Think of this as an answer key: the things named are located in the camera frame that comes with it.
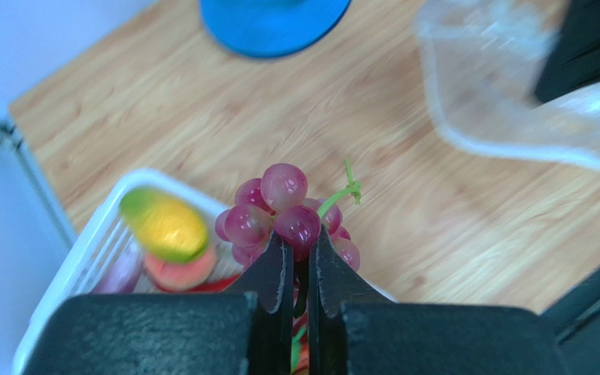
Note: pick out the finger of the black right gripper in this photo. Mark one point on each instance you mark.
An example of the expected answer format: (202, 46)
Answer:
(574, 61)

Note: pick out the white plastic basket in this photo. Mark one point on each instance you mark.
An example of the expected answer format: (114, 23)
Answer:
(107, 236)

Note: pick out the red toy grape bunch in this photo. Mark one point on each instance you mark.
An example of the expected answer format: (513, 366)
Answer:
(277, 203)

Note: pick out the purple toy eggplant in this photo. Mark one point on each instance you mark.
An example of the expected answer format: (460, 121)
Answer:
(123, 275)

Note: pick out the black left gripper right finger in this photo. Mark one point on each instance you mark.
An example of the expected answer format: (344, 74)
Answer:
(354, 329)

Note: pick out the blue bucket hat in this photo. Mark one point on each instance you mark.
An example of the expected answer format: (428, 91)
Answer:
(270, 29)

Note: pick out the pink toy peach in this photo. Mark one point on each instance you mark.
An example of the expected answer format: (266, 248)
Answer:
(174, 277)

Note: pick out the clear dotted zip top bag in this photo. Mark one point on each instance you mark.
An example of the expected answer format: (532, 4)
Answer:
(481, 61)

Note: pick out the yellow green toy mango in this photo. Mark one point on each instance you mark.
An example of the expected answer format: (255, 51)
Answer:
(165, 225)

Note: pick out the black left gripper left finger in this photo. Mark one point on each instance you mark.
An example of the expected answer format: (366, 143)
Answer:
(245, 329)

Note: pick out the aluminium frame rail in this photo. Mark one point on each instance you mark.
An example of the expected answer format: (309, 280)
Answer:
(12, 141)

